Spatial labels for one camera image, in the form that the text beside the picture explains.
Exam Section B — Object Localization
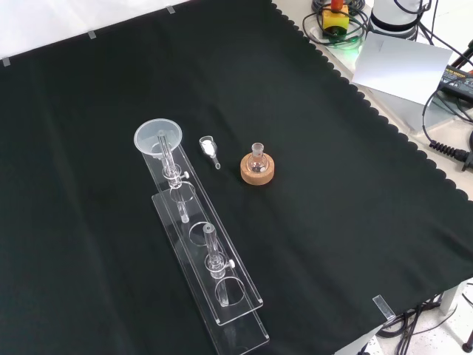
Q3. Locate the black coiled cable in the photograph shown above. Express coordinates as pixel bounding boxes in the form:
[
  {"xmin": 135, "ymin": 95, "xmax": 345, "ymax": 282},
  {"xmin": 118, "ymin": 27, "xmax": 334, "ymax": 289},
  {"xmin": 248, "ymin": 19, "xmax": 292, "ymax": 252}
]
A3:
[{"xmin": 421, "ymin": 87, "xmax": 473, "ymax": 172}]

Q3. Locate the black bench cloth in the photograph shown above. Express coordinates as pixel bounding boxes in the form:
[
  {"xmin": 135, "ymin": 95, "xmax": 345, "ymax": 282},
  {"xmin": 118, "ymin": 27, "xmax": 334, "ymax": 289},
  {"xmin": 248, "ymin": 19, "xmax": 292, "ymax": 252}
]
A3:
[{"xmin": 0, "ymin": 0, "xmax": 473, "ymax": 355}]

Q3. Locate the clear acrylic funnel stand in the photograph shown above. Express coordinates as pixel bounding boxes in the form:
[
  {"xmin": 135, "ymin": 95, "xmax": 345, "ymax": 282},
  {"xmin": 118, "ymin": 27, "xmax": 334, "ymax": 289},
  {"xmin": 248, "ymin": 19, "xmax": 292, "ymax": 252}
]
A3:
[{"xmin": 141, "ymin": 129, "xmax": 270, "ymax": 355}]

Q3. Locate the pale grey board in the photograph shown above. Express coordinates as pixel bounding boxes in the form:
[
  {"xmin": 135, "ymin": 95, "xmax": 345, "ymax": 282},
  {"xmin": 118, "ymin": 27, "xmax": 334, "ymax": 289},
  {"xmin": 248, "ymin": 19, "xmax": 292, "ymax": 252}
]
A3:
[{"xmin": 350, "ymin": 30, "xmax": 454, "ymax": 106}]

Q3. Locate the cork ring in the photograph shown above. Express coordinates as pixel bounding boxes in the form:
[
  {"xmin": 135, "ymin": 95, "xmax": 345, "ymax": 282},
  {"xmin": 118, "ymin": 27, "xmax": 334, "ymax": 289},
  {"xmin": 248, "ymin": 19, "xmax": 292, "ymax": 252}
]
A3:
[{"xmin": 239, "ymin": 152, "xmax": 277, "ymax": 185}]

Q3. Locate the yellow stop button box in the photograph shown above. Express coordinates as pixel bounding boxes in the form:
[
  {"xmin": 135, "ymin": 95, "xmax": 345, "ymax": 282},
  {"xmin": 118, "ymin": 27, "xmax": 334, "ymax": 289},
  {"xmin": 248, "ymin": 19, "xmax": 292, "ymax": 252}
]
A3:
[{"xmin": 321, "ymin": 0, "xmax": 350, "ymax": 37}]

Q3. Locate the small round-bottom glass flask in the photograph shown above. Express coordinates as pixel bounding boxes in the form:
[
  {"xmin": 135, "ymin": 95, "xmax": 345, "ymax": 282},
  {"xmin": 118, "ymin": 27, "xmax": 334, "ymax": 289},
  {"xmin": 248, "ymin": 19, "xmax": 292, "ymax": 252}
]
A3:
[{"xmin": 247, "ymin": 142, "xmax": 269, "ymax": 175}]

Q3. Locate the black power adapter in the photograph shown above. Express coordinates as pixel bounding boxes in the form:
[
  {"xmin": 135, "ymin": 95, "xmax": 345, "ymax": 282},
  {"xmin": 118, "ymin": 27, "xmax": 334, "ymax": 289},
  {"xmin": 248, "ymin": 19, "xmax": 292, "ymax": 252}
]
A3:
[{"xmin": 436, "ymin": 64, "xmax": 473, "ymax": 103}]

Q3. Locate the black cable bundle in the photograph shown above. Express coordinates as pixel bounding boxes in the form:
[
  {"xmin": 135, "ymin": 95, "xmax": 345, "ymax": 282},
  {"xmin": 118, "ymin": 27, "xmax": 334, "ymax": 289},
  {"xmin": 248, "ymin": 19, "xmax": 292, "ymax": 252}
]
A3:
[{"xmin": 375, "ymin": 291, "xmax": 455, "ymax": 355}]

